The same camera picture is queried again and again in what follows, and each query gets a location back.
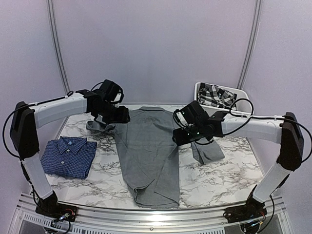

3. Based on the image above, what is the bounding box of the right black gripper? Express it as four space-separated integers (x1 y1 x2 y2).
172 124 204 147

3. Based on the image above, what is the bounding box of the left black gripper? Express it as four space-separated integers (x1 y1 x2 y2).
95 101 130 124

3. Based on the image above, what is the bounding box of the grey long sleeve shirt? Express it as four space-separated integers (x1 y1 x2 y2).
86 106 225 209

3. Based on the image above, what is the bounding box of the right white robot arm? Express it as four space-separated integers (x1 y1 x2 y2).
173 101 304 218

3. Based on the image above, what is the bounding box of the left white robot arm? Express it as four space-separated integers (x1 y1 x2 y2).
9 79 130 217

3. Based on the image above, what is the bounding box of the black white plaid shirt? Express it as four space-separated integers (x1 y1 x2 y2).
196 83 237 109

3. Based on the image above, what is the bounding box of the white plastic bin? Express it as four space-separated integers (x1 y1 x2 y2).
194 82 253 115

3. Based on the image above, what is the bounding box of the folded blue checkered shirt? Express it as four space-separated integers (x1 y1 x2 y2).
40 136 97 179

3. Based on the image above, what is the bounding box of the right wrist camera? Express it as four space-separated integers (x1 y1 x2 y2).
173 109 187 128

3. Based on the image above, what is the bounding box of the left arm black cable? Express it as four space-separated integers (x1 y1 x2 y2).
2 81 103 159

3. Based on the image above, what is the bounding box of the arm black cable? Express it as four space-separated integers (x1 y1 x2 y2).
229 98 312 163
2 81 103 159

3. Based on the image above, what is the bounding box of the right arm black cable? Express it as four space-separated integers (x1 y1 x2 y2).
229 98 312 163

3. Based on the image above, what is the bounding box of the left aluminium wall post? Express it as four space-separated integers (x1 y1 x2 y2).
46 0 70 93

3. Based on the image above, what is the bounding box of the aluminium wall post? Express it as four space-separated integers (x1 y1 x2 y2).
237 0 263 90
46 0 70 93

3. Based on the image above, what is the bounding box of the right aluminium wall post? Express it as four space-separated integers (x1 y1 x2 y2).
237 0 263 90

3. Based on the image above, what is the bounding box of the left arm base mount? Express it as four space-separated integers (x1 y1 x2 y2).
34 191 78 222

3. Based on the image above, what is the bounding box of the aluminium front frame rail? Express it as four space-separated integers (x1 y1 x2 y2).
9 192 293 234

